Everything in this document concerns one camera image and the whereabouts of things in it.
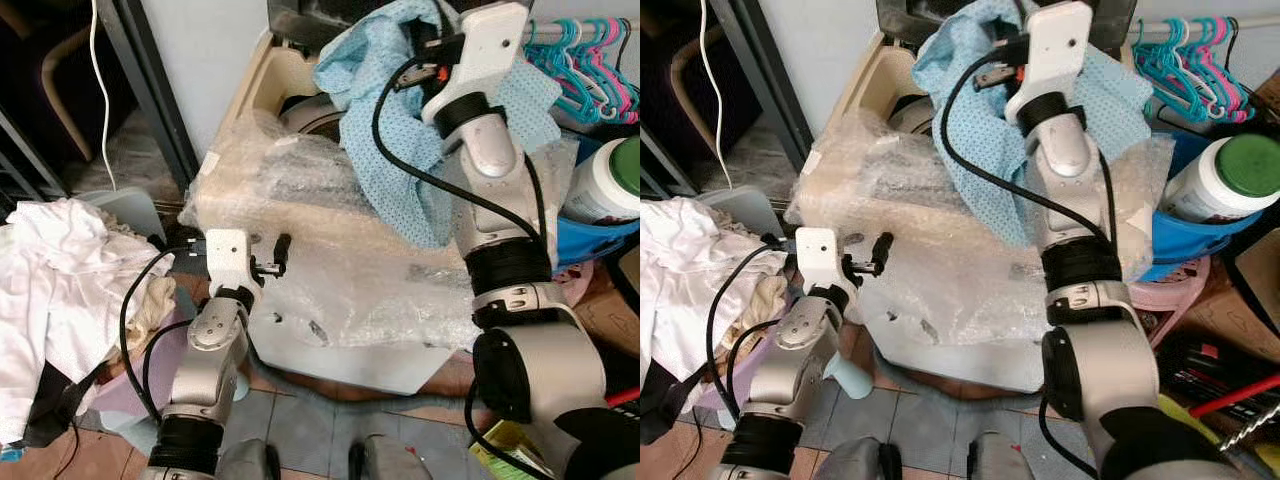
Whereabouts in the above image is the blue dotted cloth garment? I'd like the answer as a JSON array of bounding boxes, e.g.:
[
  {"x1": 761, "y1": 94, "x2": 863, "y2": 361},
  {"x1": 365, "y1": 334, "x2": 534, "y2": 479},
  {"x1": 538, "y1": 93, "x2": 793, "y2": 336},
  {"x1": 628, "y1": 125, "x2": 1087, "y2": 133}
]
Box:
[
  {"x1": 911, "y1": 0, "x2": 1157, "y2": 250},
  {"x1": 313, "y1": 0, "x2": 563, "y2": 250}
]

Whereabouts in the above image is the grey metal clothes rod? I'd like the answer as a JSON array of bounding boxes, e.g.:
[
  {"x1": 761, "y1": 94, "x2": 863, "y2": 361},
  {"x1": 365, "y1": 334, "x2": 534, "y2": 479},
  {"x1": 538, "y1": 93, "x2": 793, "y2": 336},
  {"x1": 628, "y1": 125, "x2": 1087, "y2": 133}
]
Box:
[
  {"x1": 520, "y1": 20, "x2": 641, "y2": 47},
  {"x1": 1134, "y1": 18, "x2": 1280, "y2": 47}
]

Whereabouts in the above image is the teal plastic clothes hanger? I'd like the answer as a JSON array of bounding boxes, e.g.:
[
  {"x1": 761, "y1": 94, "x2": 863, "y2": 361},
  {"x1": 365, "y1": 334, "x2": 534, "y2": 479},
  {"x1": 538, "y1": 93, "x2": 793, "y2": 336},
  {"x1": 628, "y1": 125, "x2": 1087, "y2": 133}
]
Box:
[
  {"x1": 524, "y1": 20, "x2": 601, "y2": 126},
  {"x1": 1170, "y1": 16, "x2": 1241, "y2": 123},
  {"x1": 1134, "y1": 20, "x2": 1216, "y2": 126},
  {"x1": 560, "y1": 18, "x2": 626, "y2": 126}
]

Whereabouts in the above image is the white clothes pile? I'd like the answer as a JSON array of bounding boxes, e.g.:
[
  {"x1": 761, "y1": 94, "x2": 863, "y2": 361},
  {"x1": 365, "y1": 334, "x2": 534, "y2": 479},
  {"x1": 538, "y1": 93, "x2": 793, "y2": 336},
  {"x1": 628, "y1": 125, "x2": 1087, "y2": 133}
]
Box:
[
  {"x1": 640, "y1": 196, "x2": 793, "y2": 403},
  {"x1": 0, "y1": 197, "x2": 179, "y2": 447}
]

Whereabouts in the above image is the pink plastic clothes hanger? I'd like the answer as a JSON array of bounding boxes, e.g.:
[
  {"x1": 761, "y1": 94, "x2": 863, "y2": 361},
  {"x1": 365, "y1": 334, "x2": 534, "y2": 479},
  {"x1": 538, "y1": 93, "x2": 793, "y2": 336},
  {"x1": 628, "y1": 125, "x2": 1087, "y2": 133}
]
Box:
[
  {"x1": 592, "y1": 18, "x2": 641, "y2": 126},
  {"x1": 1205, "y1": 18, "x2": 1259, "y2": 125}
]

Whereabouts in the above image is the clear bubble wrap sheet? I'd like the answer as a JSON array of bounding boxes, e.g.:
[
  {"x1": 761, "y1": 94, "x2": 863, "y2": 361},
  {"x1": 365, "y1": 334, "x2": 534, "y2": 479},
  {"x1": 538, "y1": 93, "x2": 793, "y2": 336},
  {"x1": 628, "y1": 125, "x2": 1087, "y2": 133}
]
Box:
[
  {"x1": 184, "y1": 108, "x2": 581, "y2": 351},
  {"x1": 784, "y1": 108, "x2": 1177, "y2": 349}
]

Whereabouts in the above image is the light grey plastic lid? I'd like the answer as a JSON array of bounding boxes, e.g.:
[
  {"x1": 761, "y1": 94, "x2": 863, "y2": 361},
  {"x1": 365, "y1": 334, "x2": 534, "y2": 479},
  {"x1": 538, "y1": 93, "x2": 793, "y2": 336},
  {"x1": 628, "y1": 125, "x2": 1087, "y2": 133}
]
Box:
[
  {"x1": 74, "y1": 187, "x2": 168, "y2": 243},
  {"x1": 694, "y1": 186, "x2": 769, "y2": 239}
]

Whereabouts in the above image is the grey left robot leg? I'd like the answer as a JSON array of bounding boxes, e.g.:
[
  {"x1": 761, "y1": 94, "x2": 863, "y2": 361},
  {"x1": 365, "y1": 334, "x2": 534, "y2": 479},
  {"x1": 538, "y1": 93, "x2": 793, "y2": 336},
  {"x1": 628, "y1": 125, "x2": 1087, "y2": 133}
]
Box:
[
  {"x1": 214, "y1": 438, "x2": 283, "y2": 480},
  {"x1": 814, "y1": 434, "x2": 903, "y2": 480}
]

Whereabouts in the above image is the grey robot leg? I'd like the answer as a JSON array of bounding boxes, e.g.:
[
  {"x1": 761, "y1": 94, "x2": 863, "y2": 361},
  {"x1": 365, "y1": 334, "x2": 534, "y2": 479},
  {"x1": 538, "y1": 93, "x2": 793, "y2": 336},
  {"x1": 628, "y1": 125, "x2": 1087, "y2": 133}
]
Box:
[
  {"x1": 814, "y1": 434, "x2": 903, "y2": 480},
  {"x1": 348, "y1": 433, "x2": 433, "y2": 480},
  {"x1": 214, "y1": 438, "x2": 283, "y2": 480},
  {"x1": 964, "y1": 430, "x2": 1043, "y2": 480}
]

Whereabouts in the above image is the white jar green lid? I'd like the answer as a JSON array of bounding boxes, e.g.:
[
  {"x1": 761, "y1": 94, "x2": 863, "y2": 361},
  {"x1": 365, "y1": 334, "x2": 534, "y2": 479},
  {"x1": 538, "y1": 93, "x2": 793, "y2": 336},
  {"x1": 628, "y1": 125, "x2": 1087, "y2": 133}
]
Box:
[
  {"x1": 561, "y1": 134, "x2": 641, "y2": 227},
  {"x1": 1164, "y1": 132, "x2": 1280, "y2": 225}
]

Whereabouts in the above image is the grey right robot leg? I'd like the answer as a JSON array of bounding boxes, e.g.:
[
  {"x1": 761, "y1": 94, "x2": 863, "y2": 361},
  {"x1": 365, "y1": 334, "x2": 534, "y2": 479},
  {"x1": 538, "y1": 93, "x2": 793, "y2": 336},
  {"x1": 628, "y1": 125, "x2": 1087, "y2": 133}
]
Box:
[
  {"x1": 964, "y1": 430, "x2": 1043, "y2": 480},
  {"x1": 348, "y1": 433, "x2": 433, "y2": 480}
]

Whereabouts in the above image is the blue plastic basin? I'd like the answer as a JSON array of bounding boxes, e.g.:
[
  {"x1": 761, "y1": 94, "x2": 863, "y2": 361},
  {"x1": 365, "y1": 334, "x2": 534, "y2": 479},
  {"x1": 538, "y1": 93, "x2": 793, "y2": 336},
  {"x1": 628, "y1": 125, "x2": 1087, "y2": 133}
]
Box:
[
  {"x1": 1148, "y1": 128, "x2": 1280, "y2": 284},
  {"x1": 553, "y1": 130, "x2": 641, "y2": 269}
]

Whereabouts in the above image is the black garment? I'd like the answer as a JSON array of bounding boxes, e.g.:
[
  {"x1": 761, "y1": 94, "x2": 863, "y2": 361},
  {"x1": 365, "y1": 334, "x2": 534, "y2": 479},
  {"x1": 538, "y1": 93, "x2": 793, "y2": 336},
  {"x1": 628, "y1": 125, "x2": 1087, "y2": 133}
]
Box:
[
  {"x1": 640, "y1": 360, "x2": 691, "y2": 446},
  {"x1": 18, "y1": 360, "x2": 109, "y2": 449}
]

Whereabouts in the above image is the dark wooden chair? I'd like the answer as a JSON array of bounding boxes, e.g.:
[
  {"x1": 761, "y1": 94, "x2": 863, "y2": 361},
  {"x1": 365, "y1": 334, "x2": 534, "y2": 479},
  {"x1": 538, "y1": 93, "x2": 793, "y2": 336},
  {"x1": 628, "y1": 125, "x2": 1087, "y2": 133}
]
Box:
[
  {"x1": 0, "y1": 0, "x2": 111, "y2": 166},
  {"x1": 640, "y1": 0, "x2": 726, "y2": 161}
]

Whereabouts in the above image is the pink plastic basin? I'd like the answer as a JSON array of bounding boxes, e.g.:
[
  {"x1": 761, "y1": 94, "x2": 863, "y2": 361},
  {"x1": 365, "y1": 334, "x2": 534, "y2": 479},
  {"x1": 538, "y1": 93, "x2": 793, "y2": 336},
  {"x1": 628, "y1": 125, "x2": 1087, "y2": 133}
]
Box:
[
  {"x1": 1148, "y1": 255, "x2": 1217, "y2": 349},
  {"x1": 553, "y1": 258, "x2": 603, "y2": 313}
]

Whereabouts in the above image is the yellow green packet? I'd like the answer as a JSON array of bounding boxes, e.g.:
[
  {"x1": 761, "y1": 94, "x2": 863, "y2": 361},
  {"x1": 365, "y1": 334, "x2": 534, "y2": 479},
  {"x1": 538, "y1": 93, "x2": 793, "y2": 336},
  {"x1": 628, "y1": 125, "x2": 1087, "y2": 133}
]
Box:
[{"x1": 468, "y1": 418, "x2": 546, "y2": 480}]

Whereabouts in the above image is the black tool box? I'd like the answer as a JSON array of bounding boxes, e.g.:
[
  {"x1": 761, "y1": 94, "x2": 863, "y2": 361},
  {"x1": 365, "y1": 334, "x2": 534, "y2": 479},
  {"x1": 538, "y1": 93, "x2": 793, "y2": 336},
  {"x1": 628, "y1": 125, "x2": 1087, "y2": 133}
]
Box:
[{"x1": 1158, "y1": 332, "x2": 1280, "y2": 406}]

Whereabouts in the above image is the silver twisted drill bit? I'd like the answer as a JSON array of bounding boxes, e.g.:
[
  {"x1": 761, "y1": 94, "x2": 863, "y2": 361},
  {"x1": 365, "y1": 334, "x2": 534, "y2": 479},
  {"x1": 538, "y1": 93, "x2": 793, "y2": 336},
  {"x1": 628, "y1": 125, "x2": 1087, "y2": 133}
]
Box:
[{"x1": 1218, "y1": 412, "x2": 1280, "y2": 453}]

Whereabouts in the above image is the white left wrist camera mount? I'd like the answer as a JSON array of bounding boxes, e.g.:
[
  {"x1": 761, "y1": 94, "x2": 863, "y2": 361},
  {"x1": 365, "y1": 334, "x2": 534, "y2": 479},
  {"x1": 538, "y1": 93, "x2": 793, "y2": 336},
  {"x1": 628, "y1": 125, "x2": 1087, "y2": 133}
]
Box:
[
  {"x1": 796, "y1": 227, "x2": 847, "y2": 292},
  {"x1": 204, "y1": 229, "x2": 253, "y2": 297}
]

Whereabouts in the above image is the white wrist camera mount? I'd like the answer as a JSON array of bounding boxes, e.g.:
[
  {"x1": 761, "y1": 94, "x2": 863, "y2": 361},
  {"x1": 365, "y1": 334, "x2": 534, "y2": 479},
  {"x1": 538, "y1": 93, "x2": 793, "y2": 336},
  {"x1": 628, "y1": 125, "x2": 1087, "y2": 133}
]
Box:
[
  {"x1": 421, "y1": 3, "x2": 530, "y2": 124},
  {"x1": 204, "y1": 229, "x2": 253, "y2": 297},
  {"x1": 1004, "y1": 1, "x2": 1094, "y2": 104},
  {"x1": 796, "y1": 227, "x2": 847, "y2": 292}
]

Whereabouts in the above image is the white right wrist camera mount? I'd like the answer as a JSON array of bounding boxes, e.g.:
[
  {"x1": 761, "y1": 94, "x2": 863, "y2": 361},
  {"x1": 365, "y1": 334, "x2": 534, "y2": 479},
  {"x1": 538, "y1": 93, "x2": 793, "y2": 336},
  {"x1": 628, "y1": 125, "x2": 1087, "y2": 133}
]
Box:
[
  {"x1": 421, "y1": 3, "x2": 530, "y2": 124},
  {"x1": 1004, "y1": 1, "x2": 1094, "y2": 104}
]

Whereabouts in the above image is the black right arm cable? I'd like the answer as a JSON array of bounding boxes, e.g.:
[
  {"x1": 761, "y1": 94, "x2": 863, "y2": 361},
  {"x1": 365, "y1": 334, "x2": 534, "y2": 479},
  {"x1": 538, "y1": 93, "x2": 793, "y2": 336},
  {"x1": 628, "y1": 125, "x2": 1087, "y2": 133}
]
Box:
[
  {"x1": 937, "y1": 52, "x2": 1121, "y2": 246},
  {"x1": 371, "y1": 55, "x2": 549, "y2": 263}
]

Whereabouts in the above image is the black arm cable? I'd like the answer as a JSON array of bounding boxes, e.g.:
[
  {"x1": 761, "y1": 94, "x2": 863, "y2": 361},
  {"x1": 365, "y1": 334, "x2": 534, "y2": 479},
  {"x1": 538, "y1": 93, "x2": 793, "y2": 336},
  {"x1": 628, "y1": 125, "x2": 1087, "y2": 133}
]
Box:
[
  {"x1": 118, "y1": 238, "x2": 207, "y2": 426},
  {"x1": 704, "y1": 235, "x2": 801, "y2": 423},
  {"x1": 371, "y1": 55, "x2": 549, "y2": 263},
  {"x1": 937, "y1": 52, "x2": 1121, "y2": 246}
]

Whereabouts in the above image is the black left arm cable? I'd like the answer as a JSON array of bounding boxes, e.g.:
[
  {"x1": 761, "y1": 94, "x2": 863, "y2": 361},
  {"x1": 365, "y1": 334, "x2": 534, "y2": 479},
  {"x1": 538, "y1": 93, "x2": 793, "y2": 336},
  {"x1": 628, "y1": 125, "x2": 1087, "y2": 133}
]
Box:
[
  {"x1": 118, "y1": 238, "x2": 207, "y2": 426},
  {"x1": 704, "y1": 235, "x2": 801, "y2": 423}
]

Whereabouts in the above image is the dark metal shelf post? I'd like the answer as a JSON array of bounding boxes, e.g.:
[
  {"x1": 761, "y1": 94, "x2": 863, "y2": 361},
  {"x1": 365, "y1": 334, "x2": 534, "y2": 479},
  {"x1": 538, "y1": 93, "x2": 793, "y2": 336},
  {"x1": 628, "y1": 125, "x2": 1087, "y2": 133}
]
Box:
[
  {"x1": 94, "y1": 0, "x2": 203, "y2": 193},
  {"x1": 704, "y1": 0, "x2": 817, "y2": 173}
]

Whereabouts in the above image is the white hanging cable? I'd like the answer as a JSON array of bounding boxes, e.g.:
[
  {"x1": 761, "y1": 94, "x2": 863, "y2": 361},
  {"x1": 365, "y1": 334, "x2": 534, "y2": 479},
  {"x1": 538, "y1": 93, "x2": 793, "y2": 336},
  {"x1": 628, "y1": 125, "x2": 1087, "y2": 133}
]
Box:
[
  {"x1": 89, "y1": 0, "x2": 123, "y2": 193},
  {"x1": 697, "y1": 0, "x2": 737, "y2": 191}
]

